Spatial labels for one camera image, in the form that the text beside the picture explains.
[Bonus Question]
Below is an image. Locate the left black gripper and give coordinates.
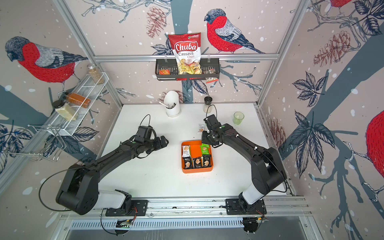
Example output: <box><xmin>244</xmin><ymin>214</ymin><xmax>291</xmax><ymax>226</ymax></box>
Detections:
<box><xmin>144</xmin><ymin>134</ymin><xmax>170</xmax><ymax>153</ymax></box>

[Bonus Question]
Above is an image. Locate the white drycake cookie packet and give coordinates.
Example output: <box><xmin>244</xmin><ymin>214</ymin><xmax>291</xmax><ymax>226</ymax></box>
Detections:
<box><xmin>198</xmin><ymin>124</ymin><xmax>206</xmax><ymax>133</ymax></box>

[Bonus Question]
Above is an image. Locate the orange storage box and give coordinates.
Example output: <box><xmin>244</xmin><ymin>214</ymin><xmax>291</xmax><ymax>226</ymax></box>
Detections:
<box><xmin>181</xmin><ymin>141</ymin><xmax>214</xmax><ymax>174</ymax></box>

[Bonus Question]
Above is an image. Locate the green cookie packet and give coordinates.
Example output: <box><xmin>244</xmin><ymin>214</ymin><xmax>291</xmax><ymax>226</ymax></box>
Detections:
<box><xmin>200</xmin><ymin>144</ymin><xmax>210</xmax><ymax>155</ymax></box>

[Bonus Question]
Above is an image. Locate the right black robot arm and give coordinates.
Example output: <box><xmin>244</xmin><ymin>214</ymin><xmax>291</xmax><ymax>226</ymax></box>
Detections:
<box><xmin>202</xmin><ymin>124</ymin><xmax>287</xmax><ymax>208</ymax></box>

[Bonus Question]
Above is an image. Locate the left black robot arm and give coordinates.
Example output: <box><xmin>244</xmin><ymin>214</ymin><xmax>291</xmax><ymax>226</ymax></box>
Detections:
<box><xmin>56</xmin><ymin>136</ymin><xmax>169</xmax><ymax>215</ymax></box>

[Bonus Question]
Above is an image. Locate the black cookie packet right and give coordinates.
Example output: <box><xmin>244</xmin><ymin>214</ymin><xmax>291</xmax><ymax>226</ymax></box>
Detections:
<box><xmin>202</xmin><ymin>155</ymin><xmax>212</xmax><ymax>168</ymax></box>

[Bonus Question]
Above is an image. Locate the black cookie packet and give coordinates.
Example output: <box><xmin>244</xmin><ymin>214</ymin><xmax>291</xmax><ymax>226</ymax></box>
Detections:
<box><xmin>202</xmin><ymin>155</ymin><xmax>212</xmax><ymax>168</ymax></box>
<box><xmin>183</xmin><ymin>157</ymin><xmax>194</xmax><ymax>170</ymax></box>
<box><xmin>193</xmin><ymin>157</ymin><xmax>203</xmax><ymax>169</ymax></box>

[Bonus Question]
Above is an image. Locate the black cookie packet middle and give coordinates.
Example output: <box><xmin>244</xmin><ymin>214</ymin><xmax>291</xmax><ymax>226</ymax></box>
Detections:
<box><xmin>193</xmin><ymin>157</ymin><xmax>203</xmax><ymax>169</ymax></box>

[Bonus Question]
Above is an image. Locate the black cookie packet left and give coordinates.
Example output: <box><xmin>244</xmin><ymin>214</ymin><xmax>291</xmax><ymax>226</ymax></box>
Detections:
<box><xmin>183</xmin><ymin>157</ymin><xmax>194</xmax><ymax>170</ymax></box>

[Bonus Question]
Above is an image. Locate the green translucent cup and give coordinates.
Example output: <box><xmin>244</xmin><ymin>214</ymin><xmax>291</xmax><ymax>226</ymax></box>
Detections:
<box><xmin>233</xmin><ymin>112</ymin><xmax>245</xmax><ymax>125</ymax></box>

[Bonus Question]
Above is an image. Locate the glass spice jar black lid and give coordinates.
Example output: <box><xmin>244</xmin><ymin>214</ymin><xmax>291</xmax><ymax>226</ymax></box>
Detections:
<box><xmin>204</xmin><ymin>96</ymin><xmax>213</xmax><ymax>114</ymax></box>

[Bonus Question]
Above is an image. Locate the white utensil holder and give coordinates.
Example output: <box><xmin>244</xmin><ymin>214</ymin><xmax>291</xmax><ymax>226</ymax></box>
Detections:
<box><xmin>159</xmin><ymin>91</ymin><xmax>181</xmax><ymax>118</ymax></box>

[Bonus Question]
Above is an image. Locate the grain filled glass jar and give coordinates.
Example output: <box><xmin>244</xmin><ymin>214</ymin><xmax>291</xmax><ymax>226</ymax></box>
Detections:
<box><xmin>87</xmin><ymin>64</ymin><xmax>104</xmax><ymax>85</ymax></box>

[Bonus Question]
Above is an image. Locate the orange sauce bottle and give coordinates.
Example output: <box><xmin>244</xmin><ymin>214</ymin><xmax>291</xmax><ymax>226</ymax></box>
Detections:
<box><xmin>65</xmin><ymin>93</ymin><xmax>91</xmax><ymax>109</ymax></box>

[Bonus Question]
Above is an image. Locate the red Chuba chips bag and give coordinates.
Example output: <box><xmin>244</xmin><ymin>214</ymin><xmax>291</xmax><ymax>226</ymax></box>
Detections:
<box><xmin>168</xmin><ymin>33</ymin><xmax>203</xmax><ymax>75</ymax></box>

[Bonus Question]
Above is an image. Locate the pale yellow block jar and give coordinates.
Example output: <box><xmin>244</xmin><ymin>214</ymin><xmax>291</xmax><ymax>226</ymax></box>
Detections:
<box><xmin>55</xmin><ymin>103</ymin><xmax>78</xmax><ymax>122</ymax></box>

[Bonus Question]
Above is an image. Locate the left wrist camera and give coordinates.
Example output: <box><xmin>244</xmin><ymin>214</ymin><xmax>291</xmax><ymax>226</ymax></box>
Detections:
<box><xmin>135</xmin><ymin>126</ymin><xmax>153</xmax><ymax>143</ymax></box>

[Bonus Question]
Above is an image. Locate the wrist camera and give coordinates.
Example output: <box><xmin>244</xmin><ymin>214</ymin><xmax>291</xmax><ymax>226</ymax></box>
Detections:
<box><xmin>204</xmin><ymin>115</ymin><xmax>222</xmax><ymax>131</ymax></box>
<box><xmin>135</xmin><ymin>126</ymin><xmax>153</xmax><ymax>143</ymax></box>

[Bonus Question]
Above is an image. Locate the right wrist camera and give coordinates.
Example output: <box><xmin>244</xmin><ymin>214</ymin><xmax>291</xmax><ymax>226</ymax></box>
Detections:
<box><xmin>204</xmin><ymin>115</ymin><xmax>222</xmax><ymax>131</ymax></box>

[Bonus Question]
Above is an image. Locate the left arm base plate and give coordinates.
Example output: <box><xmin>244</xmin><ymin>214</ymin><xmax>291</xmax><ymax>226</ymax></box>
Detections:
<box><xmin>105</xmin><ymin>200</ymin><xmax>149</xmax><ymax>217</ymax></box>

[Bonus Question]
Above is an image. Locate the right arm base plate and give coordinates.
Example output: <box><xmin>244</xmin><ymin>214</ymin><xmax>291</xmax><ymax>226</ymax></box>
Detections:
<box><xmin>222</xmin><ymin>199</ymin><xmax>267</xmax><ymax>215</ymax></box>

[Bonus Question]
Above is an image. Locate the black hanging wire basket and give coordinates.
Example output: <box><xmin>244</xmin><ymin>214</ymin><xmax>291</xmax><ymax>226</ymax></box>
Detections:
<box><xmin>155</xmin><ymin>58</ymin><xmax>220</xmax><ymax>81</ymax></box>

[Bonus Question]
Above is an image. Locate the white wire wall shelf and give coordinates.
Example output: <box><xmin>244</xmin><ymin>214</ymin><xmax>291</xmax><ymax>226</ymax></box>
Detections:
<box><xmin>47</xmin><ymin>72</ymin><xmax>109</xmax><ymax>136</ymax></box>

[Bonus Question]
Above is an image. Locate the metal wire rack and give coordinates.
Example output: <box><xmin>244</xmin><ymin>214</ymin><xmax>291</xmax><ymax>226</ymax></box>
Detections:
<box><xmin>1</xmin><ymin>125</ymin><xmax>68</xmax><ymax>162</ymax></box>

